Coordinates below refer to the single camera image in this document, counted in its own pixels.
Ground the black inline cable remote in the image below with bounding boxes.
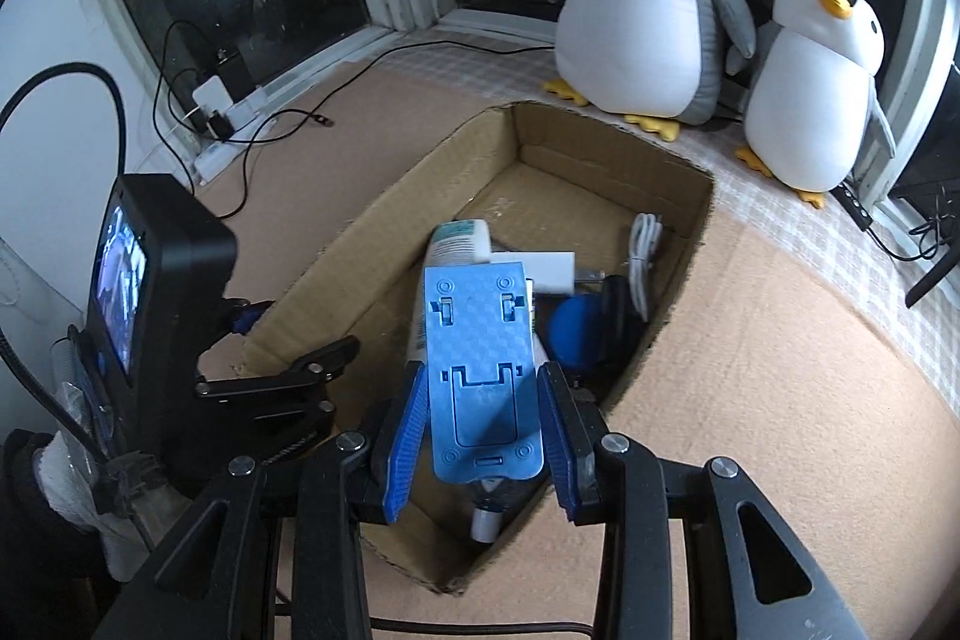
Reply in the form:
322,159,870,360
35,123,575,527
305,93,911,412
832,182,874,232

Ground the white power strip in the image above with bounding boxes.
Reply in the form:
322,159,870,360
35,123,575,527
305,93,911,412
192,76,268,185

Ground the black charging cable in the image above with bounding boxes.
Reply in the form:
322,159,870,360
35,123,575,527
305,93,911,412
148,19,557,221

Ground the small plush penguin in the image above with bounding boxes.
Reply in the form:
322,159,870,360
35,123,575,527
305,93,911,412
727,0,896,209

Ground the white blue lotion bottle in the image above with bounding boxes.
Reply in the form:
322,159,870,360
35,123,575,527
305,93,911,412
407,220,491,364

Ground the blue sanitizer bottle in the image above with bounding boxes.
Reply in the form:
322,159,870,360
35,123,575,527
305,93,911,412
470,477,524,544

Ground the white USB cable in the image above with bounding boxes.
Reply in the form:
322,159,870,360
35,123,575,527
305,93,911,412
626,211,666,323

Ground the checkered cloth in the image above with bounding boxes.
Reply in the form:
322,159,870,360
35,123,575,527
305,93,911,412
353,32,958,409

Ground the white wall charger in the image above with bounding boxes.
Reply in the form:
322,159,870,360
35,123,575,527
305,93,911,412
490,250,607,296

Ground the black cylinder case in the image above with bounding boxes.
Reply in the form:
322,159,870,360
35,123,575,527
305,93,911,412
599,275,643,381

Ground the blue round tin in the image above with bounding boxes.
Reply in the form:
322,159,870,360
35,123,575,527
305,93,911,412
547,294,604,374

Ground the blue phone stand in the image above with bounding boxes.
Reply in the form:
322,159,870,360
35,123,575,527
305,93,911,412
425,263,545,484

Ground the cardboard box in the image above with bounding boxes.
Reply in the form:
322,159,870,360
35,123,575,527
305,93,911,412
244,103,715,593

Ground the large plush penguin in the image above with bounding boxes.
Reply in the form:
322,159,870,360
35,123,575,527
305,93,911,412
544,0,757,142

